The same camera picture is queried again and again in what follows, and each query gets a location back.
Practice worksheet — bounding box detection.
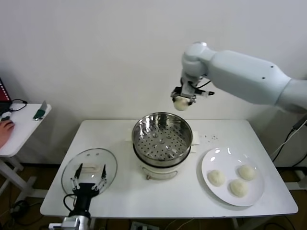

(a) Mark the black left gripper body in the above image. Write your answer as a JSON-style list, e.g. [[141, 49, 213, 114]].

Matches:
[[71, 183, 99, 215]]

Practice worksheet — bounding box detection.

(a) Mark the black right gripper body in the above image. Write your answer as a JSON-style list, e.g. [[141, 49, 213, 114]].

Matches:
[[179, 82, 200, 98]]

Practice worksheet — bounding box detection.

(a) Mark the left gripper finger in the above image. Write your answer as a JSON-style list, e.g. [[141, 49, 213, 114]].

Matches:
[[71, 163, 83, 190], [93, 164, 108, 191]]

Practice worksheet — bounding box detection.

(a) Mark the glass lid with white handle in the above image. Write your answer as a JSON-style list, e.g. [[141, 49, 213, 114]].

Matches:
[[61, 148, 118, 198]]

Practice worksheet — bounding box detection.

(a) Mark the white steamed baozi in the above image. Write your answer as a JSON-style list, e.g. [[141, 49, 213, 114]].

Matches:
[[227, 179, 250, 197], [207, 169, 226, 187], [173, 96, 190, 111], [237, 164, 257, 181]]

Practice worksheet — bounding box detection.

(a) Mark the perforated steel steamer basket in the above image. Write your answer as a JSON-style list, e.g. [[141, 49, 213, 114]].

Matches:
[[125, 112, 201, 168]]

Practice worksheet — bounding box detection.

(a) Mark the person's bare hand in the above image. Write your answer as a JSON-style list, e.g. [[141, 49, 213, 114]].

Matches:
[[0, 121, 15, 148]]

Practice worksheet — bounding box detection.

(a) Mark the grey floor power strip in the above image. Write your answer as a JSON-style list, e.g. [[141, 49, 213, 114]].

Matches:
[[130, 221, 154, 230]]

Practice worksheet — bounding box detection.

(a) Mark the white side table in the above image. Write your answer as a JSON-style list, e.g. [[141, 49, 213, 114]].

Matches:
[[0, 103, 52, 199]]

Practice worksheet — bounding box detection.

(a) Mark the white round plate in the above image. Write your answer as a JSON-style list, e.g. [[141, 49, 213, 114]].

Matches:
[[201, 147, 266, 207]]

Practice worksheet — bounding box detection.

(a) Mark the white floor power strip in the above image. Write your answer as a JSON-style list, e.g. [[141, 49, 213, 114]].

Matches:
[[9, 200, 29, 216]]

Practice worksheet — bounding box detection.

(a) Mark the black laptop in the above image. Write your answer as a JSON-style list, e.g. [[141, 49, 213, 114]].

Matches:
[[0, 78, 12, 115]]

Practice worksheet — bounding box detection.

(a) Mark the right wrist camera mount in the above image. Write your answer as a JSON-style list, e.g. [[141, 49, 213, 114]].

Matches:
[[196, 90, 214, 98]]

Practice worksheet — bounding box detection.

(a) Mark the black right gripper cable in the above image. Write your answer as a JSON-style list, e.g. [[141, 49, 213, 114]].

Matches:
[[195, 80, 214, 96]]

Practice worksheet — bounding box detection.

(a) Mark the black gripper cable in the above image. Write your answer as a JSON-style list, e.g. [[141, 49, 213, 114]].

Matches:
[[63, 194, 77, 213], [195, 80, 214, 96]]

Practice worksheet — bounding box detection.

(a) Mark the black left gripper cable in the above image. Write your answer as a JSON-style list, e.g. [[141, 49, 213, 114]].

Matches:
[[63, 194, 77, 213]]

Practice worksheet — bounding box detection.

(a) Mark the green handled knife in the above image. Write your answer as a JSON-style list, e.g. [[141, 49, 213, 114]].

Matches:
[[33, 100, 47, 121]]

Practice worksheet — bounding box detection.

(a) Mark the thin black looped cable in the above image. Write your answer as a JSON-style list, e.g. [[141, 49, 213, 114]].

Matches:
[[9, 99, 29, 112]]

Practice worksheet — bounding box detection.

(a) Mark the black power adapter cable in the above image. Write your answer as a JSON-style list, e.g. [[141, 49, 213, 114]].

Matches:
[[272, 118, 307, 168]]

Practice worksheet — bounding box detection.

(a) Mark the white floor frame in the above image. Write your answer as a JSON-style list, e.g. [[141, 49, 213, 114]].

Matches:
[[285, 170, 307, 191]]

